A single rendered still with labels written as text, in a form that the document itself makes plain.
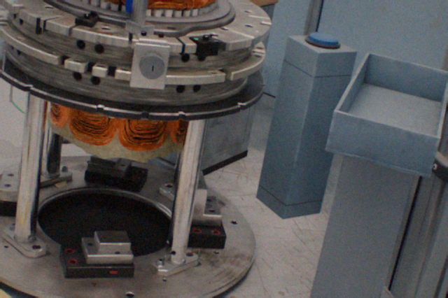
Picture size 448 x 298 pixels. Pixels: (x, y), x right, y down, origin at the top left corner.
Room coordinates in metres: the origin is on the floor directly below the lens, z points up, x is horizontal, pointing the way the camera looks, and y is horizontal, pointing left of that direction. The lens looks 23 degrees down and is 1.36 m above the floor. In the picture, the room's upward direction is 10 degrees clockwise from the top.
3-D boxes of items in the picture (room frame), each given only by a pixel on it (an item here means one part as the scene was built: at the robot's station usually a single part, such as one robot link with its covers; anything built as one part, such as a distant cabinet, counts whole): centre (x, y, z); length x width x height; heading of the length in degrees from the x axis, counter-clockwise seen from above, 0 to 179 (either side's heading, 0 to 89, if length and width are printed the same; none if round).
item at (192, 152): (0.95, 0.03, 0.91); 0.02 x 0.02 x 0.21
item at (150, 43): (0.88, 0.09, 1.07); 0.04 x 0.02 x 0.05; 105
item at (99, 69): (0.88, 0.14, 1.05); 0.02 x 0.02 x 0.01; 87
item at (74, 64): (0.88, 0.16, 1.05); 0.02 x 0.02 x 0.01; 78
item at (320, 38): (1.21, -0.11, 1.04); 0.04 x 0.04 x 0.01
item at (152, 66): (0.86, 0.08, 1.07); 0.03 x 0.01 x 0.03; 105
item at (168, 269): (0.95, 0.03, 0.81); 0.07 x 0.03 x 0.01; 139
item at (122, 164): (1.15, 0.15, 0.83); 0.05 x 0.04 x 0.02; 85
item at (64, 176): (1.11, 0.23, 0.81); 0.07 x 0.03 x 0.01; 139
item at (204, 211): (1.05, 0.01, 0.85); 0.06 x 0.04 x 0.05; 13
